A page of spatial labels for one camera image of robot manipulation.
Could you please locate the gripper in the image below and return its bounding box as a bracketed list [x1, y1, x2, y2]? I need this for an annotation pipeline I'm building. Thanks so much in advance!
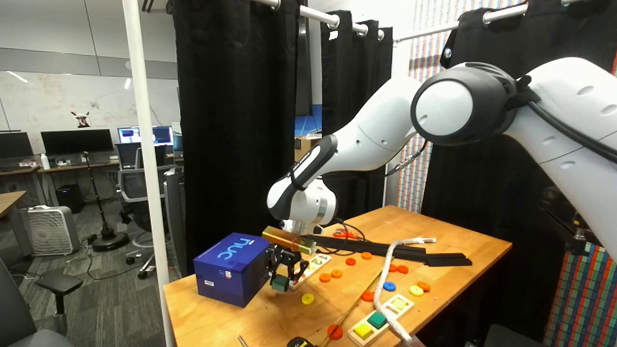
[267, 245, 310, 292]

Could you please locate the wooden shape sorter board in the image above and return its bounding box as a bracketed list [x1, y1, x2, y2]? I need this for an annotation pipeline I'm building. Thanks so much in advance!
[288, 253, 333, 291]
[347, 294, 416, 347]

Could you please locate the blue cardboard box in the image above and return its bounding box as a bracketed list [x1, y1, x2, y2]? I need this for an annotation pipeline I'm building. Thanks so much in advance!
[193, 233, 273, 308]

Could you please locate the thin wooden stick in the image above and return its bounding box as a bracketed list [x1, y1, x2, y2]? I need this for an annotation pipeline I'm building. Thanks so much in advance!
[320, 270, 385, 347]

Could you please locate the long black strip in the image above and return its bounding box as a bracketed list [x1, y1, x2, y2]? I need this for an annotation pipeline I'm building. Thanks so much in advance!
[303, 234, 473, 267]

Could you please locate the black curtain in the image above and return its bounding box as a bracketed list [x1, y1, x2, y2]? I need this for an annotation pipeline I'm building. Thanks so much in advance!
[420, 0, 617, 340]
[171, 0, 310, 276]
[320, 10, 394, 223]

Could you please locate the grey mesh office chair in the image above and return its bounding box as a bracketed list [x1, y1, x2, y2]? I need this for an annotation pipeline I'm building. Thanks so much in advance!
[117, 144, 180, 280]

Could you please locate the black stand with round base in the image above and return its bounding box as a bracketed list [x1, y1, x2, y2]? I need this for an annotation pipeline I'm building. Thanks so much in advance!
[82, 151, 130, 253]

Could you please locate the white pole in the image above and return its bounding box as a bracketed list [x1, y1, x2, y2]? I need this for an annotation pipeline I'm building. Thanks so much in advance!
[122, 0, 176, 347]

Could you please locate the lit monitor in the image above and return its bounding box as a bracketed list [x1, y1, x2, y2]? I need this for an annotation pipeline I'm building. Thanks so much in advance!
[117, 125, 174, 147]

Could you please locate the black computer tower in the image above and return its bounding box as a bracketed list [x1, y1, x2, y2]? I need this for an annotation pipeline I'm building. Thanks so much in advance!
[56, 184, 85, 214]

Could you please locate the white box fan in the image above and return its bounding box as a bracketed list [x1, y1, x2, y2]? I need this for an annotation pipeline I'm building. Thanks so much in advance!
[20, 206, 81, 257]

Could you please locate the wooden desk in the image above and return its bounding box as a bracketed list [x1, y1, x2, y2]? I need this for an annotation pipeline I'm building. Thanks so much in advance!
[0, 160, 121, 207]

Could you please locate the black monitor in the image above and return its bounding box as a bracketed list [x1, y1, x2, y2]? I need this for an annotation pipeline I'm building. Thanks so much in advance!
[0, 131, 35, 160]
[40, 129, 115, 156]

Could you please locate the white curtain rod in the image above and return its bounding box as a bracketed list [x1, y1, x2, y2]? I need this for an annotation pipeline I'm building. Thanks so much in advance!
[252, 0, 386, 41]
[393, 0, 584, 44]

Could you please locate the dark office chair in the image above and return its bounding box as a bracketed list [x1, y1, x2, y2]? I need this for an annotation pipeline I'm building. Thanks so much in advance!
[0, 257, 84, 347]

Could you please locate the wooden table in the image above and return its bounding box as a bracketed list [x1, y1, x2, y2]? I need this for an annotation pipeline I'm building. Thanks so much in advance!
[0, 190, 34, 258]

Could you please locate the whiteboard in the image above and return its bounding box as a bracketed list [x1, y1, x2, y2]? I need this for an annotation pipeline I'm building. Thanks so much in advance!
[0, 70, 181, 141]

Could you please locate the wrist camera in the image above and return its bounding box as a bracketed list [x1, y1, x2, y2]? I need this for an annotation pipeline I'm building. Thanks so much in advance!
[262, 226, 317, 255]

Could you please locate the black cable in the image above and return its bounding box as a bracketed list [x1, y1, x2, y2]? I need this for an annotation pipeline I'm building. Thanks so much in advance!
[316, 218, 368, 256]

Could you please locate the white rope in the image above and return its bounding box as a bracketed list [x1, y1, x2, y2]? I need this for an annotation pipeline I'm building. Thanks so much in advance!
[373, 237, 437, 344]

